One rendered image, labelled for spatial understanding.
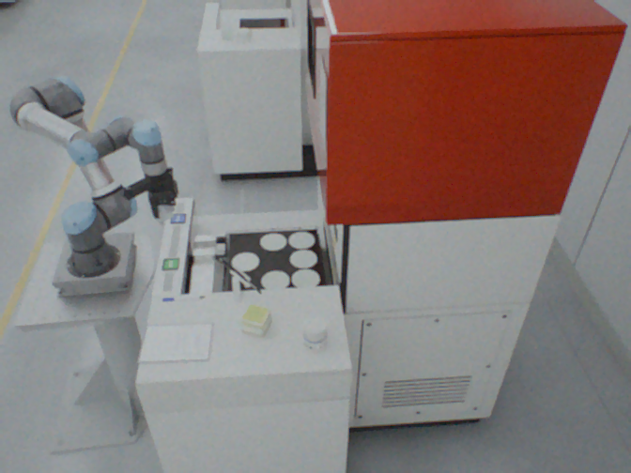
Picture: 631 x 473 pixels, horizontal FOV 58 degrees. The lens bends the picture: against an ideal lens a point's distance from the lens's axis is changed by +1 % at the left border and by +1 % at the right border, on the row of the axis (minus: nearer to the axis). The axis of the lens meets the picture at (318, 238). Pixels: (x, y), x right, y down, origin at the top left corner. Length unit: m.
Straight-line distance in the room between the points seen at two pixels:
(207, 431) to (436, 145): 1.12
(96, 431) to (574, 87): 2.33
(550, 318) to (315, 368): 1.92
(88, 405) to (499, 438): 1.88
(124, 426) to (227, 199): 1.77
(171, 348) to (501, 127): 1.15
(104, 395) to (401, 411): 1.36
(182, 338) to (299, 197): 2.29
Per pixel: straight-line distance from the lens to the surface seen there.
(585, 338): 3.35
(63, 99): 2.11
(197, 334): 1.81
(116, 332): 2.43
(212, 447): 2.01
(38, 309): 2.27
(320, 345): 1.71
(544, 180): 1.85
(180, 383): 1.73
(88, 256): 2.18
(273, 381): 1.72
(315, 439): 2.00
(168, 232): 2.21
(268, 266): 2.10
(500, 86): 1.62
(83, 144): 1.76
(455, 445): 2.75
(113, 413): 2.90
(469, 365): 2.41
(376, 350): 2.21
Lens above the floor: 2.32
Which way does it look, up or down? 40 degrees down
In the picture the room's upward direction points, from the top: straight up
